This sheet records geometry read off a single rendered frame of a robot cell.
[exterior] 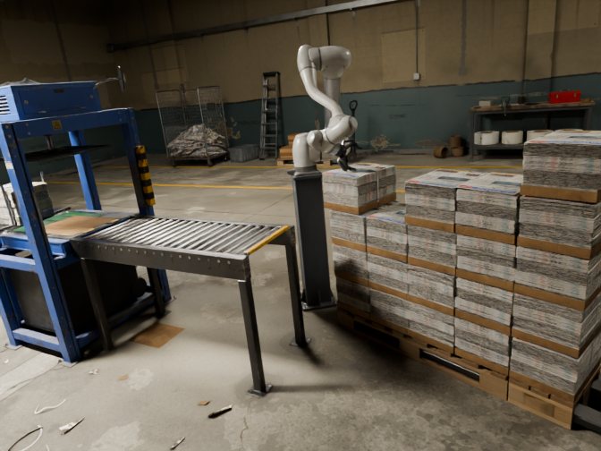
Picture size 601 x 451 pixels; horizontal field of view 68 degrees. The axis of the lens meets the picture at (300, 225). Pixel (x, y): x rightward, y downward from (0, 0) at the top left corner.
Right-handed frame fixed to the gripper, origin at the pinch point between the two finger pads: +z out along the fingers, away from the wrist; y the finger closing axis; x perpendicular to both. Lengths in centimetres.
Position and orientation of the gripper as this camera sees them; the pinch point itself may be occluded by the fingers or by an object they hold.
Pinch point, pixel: (356, 158)
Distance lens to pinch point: 281.5
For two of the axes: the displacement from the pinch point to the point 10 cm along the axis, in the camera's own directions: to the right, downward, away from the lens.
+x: 6.7, 1.7, -7.3
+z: 7.0, 1.9, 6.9
